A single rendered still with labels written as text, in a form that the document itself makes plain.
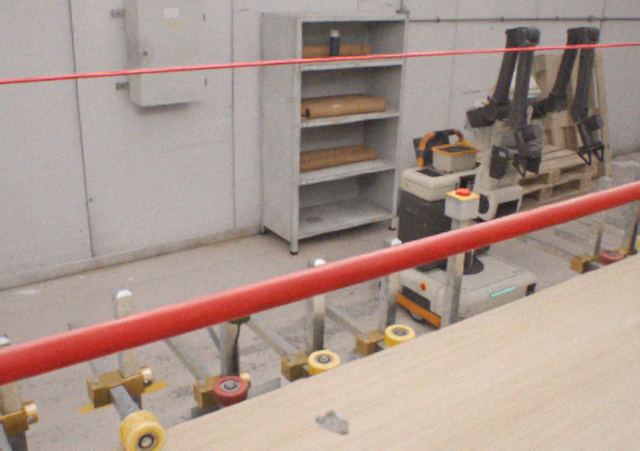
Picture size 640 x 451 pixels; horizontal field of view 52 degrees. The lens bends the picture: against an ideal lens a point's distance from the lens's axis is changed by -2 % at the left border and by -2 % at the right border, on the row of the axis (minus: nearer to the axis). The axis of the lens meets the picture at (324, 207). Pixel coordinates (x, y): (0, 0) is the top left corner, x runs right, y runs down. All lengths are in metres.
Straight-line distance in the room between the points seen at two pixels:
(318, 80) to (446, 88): 1.29
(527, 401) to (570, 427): 0.12
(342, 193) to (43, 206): 2.19
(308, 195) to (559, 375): 3.42
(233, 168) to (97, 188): 0.93
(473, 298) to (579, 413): 1.90
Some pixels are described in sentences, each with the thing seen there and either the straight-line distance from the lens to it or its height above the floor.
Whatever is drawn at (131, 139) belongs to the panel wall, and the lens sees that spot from 4.23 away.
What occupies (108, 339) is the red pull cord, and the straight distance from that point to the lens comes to 0.16.
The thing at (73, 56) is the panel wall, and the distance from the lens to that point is 4.05.
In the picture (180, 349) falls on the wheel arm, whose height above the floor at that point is 0.86.
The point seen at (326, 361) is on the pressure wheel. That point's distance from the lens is 1.70.
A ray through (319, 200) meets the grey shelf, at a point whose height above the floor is 0.17.
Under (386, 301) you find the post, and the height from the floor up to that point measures 0.95.
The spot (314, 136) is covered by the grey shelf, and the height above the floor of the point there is 0.67.
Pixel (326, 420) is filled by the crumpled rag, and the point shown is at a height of 0.91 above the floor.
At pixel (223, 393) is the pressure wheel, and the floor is 0.91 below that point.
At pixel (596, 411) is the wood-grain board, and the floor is 0.90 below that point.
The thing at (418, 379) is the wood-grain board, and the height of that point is 0.90.
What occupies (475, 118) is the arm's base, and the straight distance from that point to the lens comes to 3.20.
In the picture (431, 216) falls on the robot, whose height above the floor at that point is 0.61.
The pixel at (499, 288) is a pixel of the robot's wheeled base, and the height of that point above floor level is 0.27.
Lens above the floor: 1.83
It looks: 20 degrees down
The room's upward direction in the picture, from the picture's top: 2 degrees clockwise
